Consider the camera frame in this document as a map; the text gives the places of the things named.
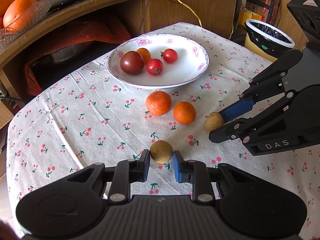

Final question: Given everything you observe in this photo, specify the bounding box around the small potato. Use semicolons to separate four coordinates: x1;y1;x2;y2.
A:
204;112;224;132
150;140;173;164

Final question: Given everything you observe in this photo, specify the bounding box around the rough orange mandarin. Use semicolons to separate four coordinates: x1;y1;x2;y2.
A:
145;91;172;116

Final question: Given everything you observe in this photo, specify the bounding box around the small red cherry tomato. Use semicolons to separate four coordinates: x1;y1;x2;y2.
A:
161;49;178;63

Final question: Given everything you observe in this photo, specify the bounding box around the dark purple tomato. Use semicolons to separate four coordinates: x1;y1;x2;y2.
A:
120;51;144;75

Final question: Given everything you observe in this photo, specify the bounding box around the yellow trash bin black liner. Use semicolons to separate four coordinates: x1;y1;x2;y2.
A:
245;19;295;62

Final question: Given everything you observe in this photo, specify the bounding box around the cherry print tablecloth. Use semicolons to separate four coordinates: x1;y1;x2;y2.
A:
7;23;319;239

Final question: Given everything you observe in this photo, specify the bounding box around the white floral porcelain bowl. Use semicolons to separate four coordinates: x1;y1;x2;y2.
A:
107;34;210;89

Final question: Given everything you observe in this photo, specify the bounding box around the red cloth under cabinet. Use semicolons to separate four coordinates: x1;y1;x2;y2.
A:
24;18;131;95

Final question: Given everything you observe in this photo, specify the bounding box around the wooden tv cabinet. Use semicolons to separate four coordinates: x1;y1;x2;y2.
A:
1;0;237;108

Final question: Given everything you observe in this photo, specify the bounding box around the glass fruit dish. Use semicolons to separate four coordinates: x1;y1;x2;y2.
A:
1;0;53;51

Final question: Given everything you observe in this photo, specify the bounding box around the large orange front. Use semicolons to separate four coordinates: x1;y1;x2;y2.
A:
3;0;37;32

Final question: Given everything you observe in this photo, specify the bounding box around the large orange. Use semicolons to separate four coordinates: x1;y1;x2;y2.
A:
0;0;14;18
3;0;37;32

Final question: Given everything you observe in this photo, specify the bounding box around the large orange top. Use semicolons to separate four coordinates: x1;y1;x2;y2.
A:
0;0;14;18

